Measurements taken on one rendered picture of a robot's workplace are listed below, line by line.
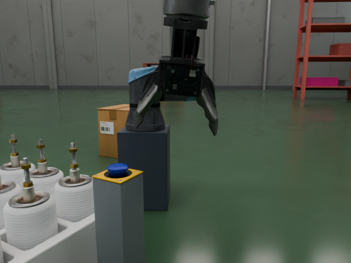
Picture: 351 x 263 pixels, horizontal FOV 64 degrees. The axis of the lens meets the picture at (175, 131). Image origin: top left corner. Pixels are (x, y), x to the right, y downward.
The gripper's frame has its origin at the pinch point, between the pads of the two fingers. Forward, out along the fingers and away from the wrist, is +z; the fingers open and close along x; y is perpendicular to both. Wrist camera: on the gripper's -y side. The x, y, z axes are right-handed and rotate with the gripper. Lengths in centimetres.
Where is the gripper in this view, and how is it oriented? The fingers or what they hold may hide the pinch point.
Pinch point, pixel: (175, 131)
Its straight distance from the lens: 54.0
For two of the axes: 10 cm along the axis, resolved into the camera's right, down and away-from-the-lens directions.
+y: -0.3, 3.3, -9.4
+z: -0.9, 9.4, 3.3
